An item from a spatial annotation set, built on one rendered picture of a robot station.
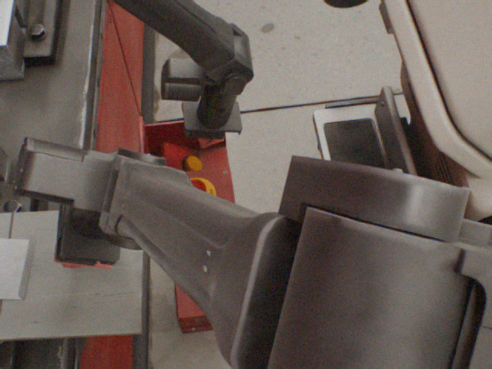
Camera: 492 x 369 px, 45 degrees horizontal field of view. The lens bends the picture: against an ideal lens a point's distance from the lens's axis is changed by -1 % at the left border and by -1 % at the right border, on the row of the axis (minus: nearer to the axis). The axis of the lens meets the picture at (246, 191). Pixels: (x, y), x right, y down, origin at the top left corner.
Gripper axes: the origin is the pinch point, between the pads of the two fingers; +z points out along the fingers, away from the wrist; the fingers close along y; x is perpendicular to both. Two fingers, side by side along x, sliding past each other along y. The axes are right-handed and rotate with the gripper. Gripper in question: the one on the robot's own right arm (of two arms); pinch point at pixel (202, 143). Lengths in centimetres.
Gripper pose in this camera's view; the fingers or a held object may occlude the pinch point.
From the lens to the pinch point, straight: 112.9
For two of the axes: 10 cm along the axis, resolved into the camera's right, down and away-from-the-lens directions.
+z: -2.5, 4.8, 8.4
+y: -9.6, 0.0, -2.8
